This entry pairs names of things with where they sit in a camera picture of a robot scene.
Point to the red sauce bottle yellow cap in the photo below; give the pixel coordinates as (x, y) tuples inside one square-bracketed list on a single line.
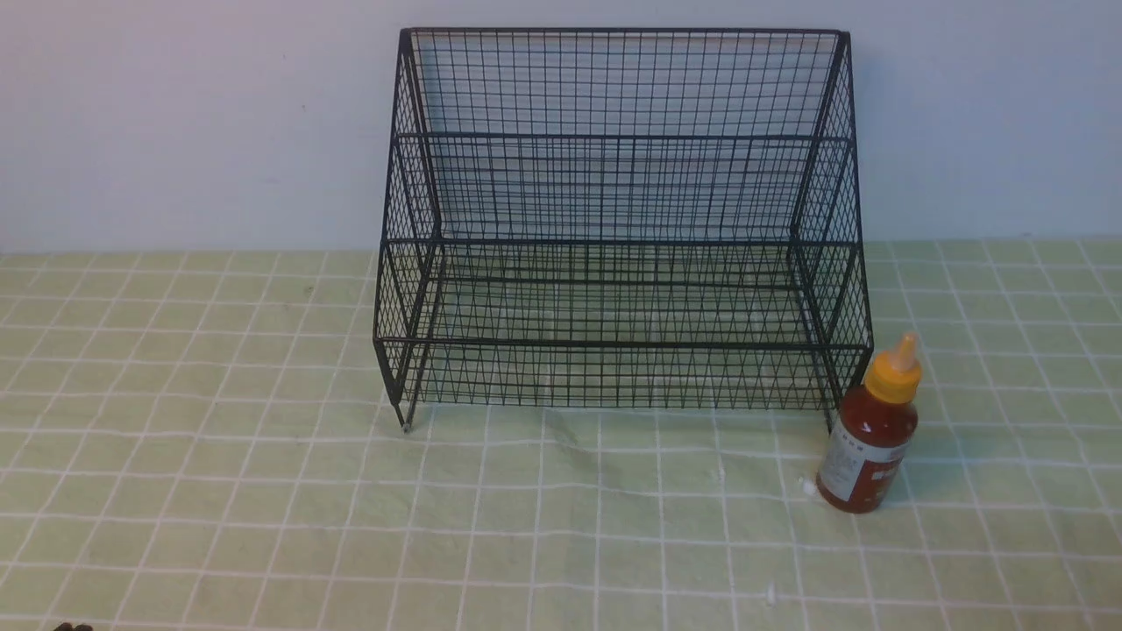
[(877, 421)]

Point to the green checkered tablecloth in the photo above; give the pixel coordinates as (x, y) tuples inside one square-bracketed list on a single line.
[(199, 441)]

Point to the small dark object at edge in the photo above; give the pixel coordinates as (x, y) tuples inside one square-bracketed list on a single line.
[(66, 626)]

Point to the black wire mesh rack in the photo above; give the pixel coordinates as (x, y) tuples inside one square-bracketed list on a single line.
[(608, 217)]

